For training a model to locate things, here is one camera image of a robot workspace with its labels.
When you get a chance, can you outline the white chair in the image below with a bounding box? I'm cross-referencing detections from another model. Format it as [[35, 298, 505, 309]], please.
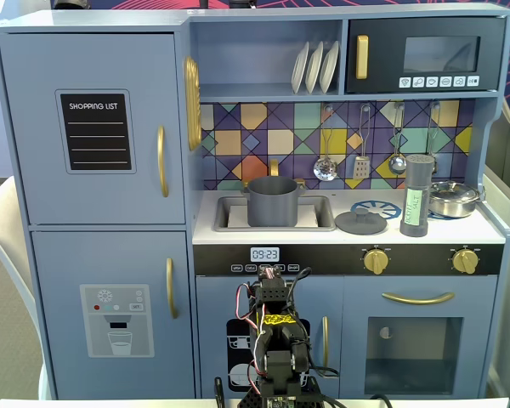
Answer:
[[0, 176, 42, 400]]

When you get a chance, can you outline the blue fridge door with dispenser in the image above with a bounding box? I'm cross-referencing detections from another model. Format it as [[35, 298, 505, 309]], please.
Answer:
[[30, 230, 196, 400]]

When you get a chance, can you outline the robot controller board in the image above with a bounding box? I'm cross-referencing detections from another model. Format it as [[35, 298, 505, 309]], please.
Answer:
[[263, 394, 301, 408]]

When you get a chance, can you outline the steel serving spoon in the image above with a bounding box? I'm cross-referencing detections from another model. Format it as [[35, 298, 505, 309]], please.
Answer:
[[424, 101, 441, 175]]

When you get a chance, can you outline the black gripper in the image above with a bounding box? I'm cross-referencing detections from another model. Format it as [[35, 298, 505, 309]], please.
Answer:
[[258, 269, 288, 291]]

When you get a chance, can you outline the black toy microwave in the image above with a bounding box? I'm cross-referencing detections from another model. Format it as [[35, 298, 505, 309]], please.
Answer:
[[346, 16, 507, 94]]

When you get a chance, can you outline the blue toy kitchen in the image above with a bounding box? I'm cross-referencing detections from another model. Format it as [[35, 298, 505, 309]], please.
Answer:
[[0, 3, 510, 400]]

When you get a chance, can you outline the gold dishwasher handle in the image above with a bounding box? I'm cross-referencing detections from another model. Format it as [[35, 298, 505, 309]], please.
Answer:
[[321, 315, 331, 363]]

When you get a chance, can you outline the gold microwave handle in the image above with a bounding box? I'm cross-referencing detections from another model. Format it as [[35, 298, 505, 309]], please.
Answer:
[[355, 34, 370, 81]]

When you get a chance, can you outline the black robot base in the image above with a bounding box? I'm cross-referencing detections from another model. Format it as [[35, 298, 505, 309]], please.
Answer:
[[237, 373, 326, 408]]

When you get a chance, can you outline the steel pot with lid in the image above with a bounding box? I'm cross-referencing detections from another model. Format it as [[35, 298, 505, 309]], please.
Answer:
[[427, 180, 486, 218]]

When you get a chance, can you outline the steel slotted spatula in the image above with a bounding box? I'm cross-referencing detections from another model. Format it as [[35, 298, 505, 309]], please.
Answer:
[[351, 105, 371, 180]]

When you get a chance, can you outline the blue dishwasher door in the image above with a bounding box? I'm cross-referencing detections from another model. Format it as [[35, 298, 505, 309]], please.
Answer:
[[195, 275, 344, 399]]

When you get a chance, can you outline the long gold fridge handle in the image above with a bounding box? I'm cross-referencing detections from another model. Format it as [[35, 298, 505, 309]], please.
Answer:
[[156, 124, 171, 199]]

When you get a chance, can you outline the gold toy phone handset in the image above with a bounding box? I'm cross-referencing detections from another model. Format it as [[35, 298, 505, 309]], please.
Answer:
[[183, 55, 202, 152]]

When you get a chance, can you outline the blue large fridge door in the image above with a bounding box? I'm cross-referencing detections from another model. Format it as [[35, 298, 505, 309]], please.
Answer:
[[0, 32, 187, 226]]

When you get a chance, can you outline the white toy plate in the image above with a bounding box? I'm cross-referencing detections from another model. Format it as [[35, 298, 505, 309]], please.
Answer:
[[304, 41, 325, 95], [290, 41, 310, 95], [318, 40, 340, 94]]

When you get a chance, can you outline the gold stove knob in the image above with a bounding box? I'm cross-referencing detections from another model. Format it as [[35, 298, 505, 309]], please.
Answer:
[[451, 248, 479, 275], [362, 248, 388, 275]]

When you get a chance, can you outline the steel ladle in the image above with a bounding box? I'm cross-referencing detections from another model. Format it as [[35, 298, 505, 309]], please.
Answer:
[[387, 104, 408, 175]]

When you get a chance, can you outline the digital clock display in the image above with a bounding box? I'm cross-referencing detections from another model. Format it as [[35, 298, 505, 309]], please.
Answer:
[[249, 246, 281, 263]]

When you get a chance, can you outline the steel skimmer spoon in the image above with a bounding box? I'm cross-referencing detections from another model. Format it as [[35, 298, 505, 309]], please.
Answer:
[[313, 105, 339, 183]]

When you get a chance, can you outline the black shopping list chalkboard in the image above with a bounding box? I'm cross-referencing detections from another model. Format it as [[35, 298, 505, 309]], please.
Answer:
[[54, 88, 137, 174]]

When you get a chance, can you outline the short gold fridge handle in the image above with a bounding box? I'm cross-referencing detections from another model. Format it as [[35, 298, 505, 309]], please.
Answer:
[[165, 257, 179, 320]]

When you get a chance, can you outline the gold oven handle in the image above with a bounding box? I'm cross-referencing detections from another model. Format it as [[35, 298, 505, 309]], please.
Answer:
[[381, 291, 456, 306]]

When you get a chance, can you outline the gold toy faucet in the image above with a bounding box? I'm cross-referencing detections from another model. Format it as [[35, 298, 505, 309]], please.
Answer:
[[237, 158, 307, 190]]

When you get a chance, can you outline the gray pot lid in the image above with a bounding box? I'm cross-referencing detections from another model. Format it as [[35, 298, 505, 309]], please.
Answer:
[[334, 207, 388, 235]]

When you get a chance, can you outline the gray salt shaker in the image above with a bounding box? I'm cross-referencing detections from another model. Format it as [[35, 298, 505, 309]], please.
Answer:
[[399, 153, 435, 238]]

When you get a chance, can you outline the gray toy sink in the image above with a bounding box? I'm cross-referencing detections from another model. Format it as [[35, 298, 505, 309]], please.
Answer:
[[212, 194, 337, 233]]

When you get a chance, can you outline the red white servo cable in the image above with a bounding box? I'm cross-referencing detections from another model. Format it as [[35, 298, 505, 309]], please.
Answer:
[[235, 283, 267, 337], [246, 359, 265, 390]]

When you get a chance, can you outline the blue oven door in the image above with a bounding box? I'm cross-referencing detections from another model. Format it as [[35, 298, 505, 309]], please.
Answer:
[[342, 275, 499, 399]]

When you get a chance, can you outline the gray plastic pot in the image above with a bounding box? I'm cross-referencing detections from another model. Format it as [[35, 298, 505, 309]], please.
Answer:
[[241, 175, 303, 228]]

